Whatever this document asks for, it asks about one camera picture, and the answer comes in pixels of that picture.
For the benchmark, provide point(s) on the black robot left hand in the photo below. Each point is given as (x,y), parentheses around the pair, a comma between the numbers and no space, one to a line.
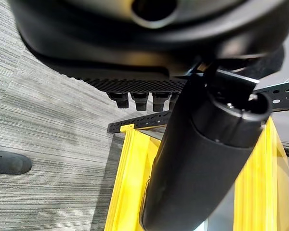
(139,43)

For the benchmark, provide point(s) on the black perforated shelf beam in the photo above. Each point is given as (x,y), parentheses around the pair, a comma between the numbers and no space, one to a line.
(139,121)

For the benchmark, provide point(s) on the yellow shelf divider panel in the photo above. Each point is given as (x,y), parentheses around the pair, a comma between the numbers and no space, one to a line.
(260,183)
(132,178)

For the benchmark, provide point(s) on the black sole-shaped part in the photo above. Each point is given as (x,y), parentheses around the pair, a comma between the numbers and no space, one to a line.
(272,62)

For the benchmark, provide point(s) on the person's foot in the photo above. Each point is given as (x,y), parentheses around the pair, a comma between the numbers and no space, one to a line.
(9,162)

